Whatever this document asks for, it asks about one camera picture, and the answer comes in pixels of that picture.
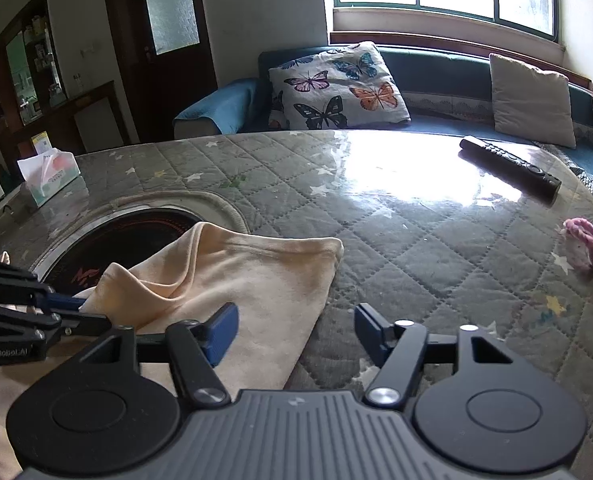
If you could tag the cream garment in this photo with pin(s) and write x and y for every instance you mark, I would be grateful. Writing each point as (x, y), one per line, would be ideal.
(256, 285)

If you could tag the dark blue sofa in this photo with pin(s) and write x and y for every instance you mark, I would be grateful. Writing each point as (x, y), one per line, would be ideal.
(441, 67)

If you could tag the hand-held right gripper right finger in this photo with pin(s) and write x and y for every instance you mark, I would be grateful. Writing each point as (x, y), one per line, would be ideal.
(370, 332)

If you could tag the yellow green box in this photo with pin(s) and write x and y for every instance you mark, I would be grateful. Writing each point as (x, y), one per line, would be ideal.
(40, 142)

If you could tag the round black induction cooktop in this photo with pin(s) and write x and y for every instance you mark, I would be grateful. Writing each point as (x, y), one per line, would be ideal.
(141, 230)

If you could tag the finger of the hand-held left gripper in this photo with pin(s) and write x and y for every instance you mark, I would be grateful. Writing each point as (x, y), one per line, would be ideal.
(84, 322)
(66, 302)

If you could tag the butterfly print pillow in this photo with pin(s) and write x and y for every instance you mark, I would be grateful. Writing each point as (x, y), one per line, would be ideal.
(336, 90)

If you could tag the black remote control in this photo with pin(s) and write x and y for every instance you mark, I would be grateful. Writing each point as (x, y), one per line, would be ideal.
(506, 162)

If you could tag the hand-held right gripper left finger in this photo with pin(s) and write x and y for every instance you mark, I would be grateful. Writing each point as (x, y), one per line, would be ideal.
(222, 332)

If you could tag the beige pillow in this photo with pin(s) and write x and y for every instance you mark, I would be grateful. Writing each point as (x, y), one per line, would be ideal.
(531, 100)

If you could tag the dark wooden door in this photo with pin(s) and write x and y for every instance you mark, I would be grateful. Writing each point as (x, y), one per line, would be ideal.
(126, 60)

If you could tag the tissue box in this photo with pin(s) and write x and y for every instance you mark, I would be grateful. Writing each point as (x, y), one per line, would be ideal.
(51, 180)

